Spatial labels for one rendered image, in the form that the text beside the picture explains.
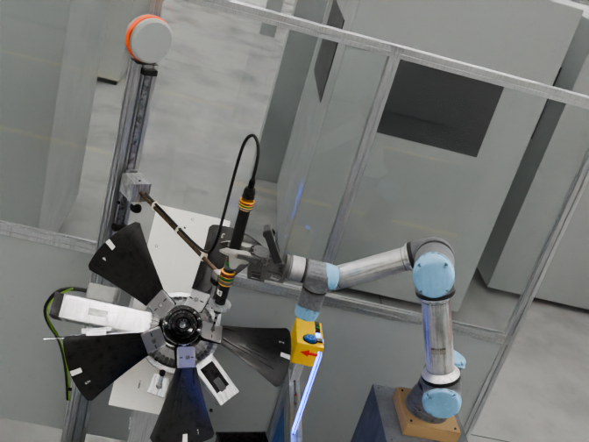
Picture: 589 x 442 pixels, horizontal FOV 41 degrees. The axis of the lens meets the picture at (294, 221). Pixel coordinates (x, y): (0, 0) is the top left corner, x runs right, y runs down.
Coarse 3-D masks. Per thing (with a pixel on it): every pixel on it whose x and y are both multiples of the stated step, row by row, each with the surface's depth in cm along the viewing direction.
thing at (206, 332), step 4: (204, 324) 243; (208, 324) 244; (212, 324) 245; (216, 324) 246; (204, 328) 242; (208, 328) 242; (216, 328) 244; (220, 328) 245; (204, 332) 240; (208, 332) 240; (212, 332) 241; (216, 332) 242; (220, 332) 243; (204, 336) 238; (208, 336) 239; (212, 336) 240; (216, 336) 240; (220, 336) 241; (212, 340) 238; (216, 340) 238; (220, 340) 239
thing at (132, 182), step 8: (128, 176) 273; (136, 176) 275; (144, 176) 276; (120, 184) 276; (128, 184) 272; (136, 184) 269; (144, 184) 271; (128, 192) 272; (136, 192) 271; (144, 192) 273; (136, 200) 272; (144, 200) 274
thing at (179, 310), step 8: (168, 312) 234; (176, 312) 236; (184, 312) 236; (192, 312) 236; (160, 320) 244; (168, 320) 234; (176, 320) 235; (184, 320) 236; (192, 320) 235; (200, 320) 235; (160, 328) 243; (168, 328) 234; (176, 328) 235; (184, 328) 235; (192, 328) 235; (200, 328) 235; (168, 336) 233; (176, 336) 234; (184, 336) 234; (192, 336) 234; (200, 336) 245; (168, 344) 243; (176, 344) 234; (184, 344) 233; (192, 344) 244
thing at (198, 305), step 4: (192, 292) 247; (196, 292) 245; (200, 292) 244; (188, 296) 246; (192, 296) 245; (196, 296) 244; (200, 296) 243; (204, 296) 242; (208, 296) 241; (188, 300) 245; (192, 300) 244; (204, 300) 241; (184, 304) 245; (188, 304) 244; (192, 304) 243; (196, 304) 242; (200, 304) 241; (204, 304) 240; (196, 308) 241; (200, 308) 240
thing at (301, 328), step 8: (296, 320) 283; (296, 328) 278; (304, 328) 279; (312, 328) 281; (320, 328) 282; (296, 336) 274; (304, 336) 274; (296, 344) 271; (304, 344) 271; (312, 344) 272; (320, 344) 273; (296, 352) 272; (312, 352) 272; (296, 360) 273; (304, 360) 274; (312, 360) 274
